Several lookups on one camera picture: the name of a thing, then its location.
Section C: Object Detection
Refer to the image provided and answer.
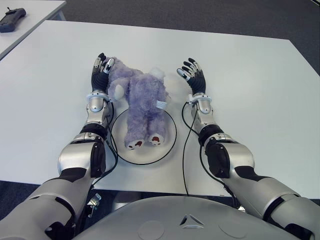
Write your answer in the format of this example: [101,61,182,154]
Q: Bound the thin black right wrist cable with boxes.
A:
[181,101,198,197]

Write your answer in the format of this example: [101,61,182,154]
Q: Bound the black handheld controller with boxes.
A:
[0,7,27,34]

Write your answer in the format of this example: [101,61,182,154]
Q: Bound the thin black left wrist cable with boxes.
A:
[91,99,120,190]

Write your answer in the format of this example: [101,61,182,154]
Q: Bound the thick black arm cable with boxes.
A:
[92,138,120,180]
[199,143,247,214]

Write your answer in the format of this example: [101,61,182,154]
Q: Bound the white plate with black rim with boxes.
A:
[110,108,179,166]

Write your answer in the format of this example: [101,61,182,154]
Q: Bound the grey table leg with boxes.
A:
[113,191,143,211]

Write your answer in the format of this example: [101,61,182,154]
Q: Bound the purple plush teddy bear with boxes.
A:
[107,56,172,151]

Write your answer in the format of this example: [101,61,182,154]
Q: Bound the metal table clamp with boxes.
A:
[87,192,102,219]

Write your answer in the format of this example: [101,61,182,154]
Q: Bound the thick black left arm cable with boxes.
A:
[92,138,120,180]

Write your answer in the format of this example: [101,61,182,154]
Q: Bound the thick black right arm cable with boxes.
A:
[199,143,247,214]

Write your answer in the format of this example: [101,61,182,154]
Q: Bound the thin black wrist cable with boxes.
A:
[181,101,198,197]
[91,99,120,190]

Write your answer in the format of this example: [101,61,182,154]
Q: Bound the white neighbouring table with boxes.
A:
[0,0,67,61]

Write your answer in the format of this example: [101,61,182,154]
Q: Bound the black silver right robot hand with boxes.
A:
[176,57,207,97]

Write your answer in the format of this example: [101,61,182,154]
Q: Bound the grey robot torso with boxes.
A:
[73,195,303,240]

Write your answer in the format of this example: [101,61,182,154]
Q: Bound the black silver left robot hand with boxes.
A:
[90,52,117,93]

